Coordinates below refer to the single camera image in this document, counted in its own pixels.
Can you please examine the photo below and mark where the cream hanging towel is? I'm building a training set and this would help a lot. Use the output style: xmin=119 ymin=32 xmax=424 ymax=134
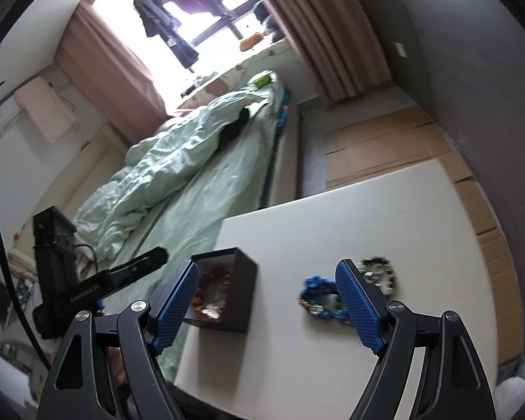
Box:
xmin=13 ymin=76 xmax=81 ymax=145

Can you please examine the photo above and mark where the dark jewelry box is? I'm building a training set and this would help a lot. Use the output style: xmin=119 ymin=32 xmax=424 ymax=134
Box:
xmin=188 ymin=247 xmax=258 ymax=334

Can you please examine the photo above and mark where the dark hanging shirt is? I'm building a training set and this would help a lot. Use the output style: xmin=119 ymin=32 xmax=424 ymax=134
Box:
xmin=133 ymin=0 xmax=200 ymax=69

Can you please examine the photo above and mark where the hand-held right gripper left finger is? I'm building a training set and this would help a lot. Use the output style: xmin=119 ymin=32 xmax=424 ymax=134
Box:
xmin=37 ymin=259 xmax=201 ymax=420

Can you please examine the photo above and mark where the bed with green sheet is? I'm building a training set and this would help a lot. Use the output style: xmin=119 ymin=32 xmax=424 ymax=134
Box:
xmin=70 ymin=82 xmax=301 ymax=373

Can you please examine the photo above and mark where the orange soft toy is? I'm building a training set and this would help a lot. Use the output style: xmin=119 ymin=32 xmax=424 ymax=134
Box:
xmin=239 ymin=32 xmax=264 ymax=52

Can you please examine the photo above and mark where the dark blue bundle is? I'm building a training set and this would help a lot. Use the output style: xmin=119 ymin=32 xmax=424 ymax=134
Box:
xmin=253 ymin=0 xmax=286 ymax=41

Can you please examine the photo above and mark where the light green pillow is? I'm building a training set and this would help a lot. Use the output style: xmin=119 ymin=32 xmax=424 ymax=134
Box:
xmin=127 ymin=138 xmax=159 ymax=163

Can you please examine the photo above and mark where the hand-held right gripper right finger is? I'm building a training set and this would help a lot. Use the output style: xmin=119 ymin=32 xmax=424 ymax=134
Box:
xmin=334 ymin=258 xmax=496 ymax=420

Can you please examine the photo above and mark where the white air conditioner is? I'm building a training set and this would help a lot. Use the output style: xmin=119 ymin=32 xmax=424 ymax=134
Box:
xmin=0 ymin=44 xmax=32 ymax=137

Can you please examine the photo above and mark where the white table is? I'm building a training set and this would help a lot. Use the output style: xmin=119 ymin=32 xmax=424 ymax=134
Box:
xmin=174 ymin=157 xmax=525 ymax=419

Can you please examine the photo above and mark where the black cable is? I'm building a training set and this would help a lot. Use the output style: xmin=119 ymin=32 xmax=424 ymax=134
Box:
xmin=0 ymin=187 xmax=54 ymax=370

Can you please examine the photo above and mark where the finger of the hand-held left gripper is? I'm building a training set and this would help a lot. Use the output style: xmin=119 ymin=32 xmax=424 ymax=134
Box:
xmin=107 ymin=247 xmax=169 ymax=293

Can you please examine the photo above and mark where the silver black bracelet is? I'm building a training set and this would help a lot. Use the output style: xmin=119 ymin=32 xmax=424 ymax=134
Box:
xmin=358 ymin=255 xmax=399 ymax=295

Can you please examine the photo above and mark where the pink curtain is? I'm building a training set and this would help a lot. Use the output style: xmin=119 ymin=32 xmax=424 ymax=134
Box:
xmin=54 ymin=0 xmax=170 ymax=117
xmin=242 ymin=0 xmax=395 ymax=102

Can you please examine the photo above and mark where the light green duvet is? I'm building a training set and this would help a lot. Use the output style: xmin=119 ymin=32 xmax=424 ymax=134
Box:
xmin=72 ymin=72 xmax=286 ymax=260

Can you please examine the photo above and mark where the blue bead bracelet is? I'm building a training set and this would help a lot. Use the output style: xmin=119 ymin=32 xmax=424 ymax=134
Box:
xmin=298 ymin=274 xmax=356 ymax=326

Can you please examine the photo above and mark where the white crystal bracelet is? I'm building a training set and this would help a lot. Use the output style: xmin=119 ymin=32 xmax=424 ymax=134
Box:
xmin=200 ymin=303 xmax=225 ymax=321

